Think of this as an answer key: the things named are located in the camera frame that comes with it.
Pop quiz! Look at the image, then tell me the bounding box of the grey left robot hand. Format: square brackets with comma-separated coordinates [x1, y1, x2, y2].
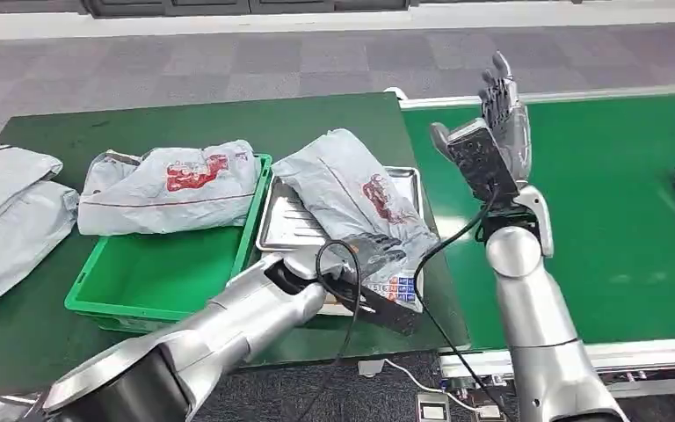
[330, 231, 410, 287]

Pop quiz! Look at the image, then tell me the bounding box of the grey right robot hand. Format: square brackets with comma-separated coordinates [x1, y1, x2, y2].
[430, 51, 533, 184]

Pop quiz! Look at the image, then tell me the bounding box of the grey parcel bag red print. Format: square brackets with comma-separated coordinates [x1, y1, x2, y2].
[272, 127, 441, 313]
[76, 139, 262, 237]

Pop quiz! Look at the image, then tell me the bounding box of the white electronic scale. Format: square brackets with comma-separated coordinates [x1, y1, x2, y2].
[256, 165, 426, 319]

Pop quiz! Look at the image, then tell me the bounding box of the steel scale pan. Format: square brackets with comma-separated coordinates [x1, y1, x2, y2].
[256, 165, 424, 253]

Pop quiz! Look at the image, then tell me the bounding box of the grey floor socket box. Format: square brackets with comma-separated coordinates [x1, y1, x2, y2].
[475, 402, 509, 422]
[417, 391, 453, 422]

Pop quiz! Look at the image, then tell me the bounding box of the green plastic crate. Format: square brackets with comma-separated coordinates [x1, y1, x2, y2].
[63, 152, 274, 335]

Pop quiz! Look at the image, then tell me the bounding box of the dark framed glass window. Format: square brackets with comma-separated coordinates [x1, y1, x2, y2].
[81, 0, 414, 18]

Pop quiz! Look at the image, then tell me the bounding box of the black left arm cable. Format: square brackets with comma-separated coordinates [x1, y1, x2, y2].
[299, 239, 364, 422]

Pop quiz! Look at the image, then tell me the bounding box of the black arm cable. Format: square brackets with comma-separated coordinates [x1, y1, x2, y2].
[299, 239, 364, 422]
[412, 186, 511, 422]

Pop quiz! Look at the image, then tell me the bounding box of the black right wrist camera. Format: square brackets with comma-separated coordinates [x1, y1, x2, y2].
[446, 119, 521, 206]

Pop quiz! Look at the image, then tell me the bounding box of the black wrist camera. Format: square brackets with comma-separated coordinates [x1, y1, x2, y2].
[320, 272, 424, 338]
[446, 119, 521, 206]

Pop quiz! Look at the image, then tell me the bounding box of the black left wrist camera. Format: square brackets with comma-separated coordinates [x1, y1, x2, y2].
[320, 272, 424, 338]

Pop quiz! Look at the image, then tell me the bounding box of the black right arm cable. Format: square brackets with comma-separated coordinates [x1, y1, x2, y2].
[412, 186, 511, 422]

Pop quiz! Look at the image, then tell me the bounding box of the white floor cable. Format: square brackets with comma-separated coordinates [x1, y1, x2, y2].
[383, 357, 485, 412]

